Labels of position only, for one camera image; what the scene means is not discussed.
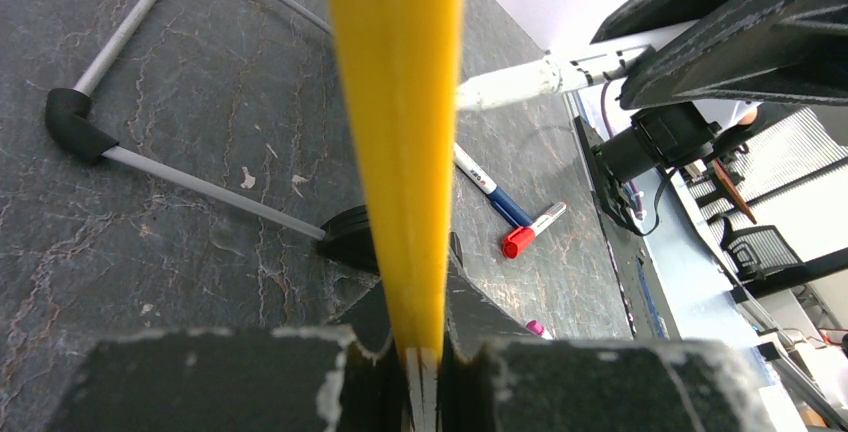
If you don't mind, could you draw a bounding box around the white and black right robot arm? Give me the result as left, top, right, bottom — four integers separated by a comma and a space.
594, 0, 847, 182

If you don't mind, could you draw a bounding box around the red-capped marker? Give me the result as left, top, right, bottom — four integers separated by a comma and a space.
501, 201, 567, 259

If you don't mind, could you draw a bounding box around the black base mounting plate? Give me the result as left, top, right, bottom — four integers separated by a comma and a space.
574, 117, 653, 236

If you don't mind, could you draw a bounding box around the yellow-framed whiteboard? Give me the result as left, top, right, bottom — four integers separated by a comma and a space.
328, 0, 464, 365

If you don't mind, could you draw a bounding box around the black-capped whiteboard marker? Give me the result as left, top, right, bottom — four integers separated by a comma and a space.
456, 45, 655, 111

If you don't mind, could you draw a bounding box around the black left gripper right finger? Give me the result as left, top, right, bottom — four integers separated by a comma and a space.
446, 259, 530, 359

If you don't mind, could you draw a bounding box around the wire whiteboard easel stand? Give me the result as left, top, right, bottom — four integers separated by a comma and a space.
44, 0, 466, 275

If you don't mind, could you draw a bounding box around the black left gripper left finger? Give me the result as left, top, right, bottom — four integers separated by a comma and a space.
331, 282, 394, 357

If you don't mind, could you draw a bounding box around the magenta-capped marker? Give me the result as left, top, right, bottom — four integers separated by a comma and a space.
526, 320, 553, 340

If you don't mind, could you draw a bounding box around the blue-capped marker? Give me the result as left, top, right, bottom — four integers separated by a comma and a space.
453, 143, 533, 228

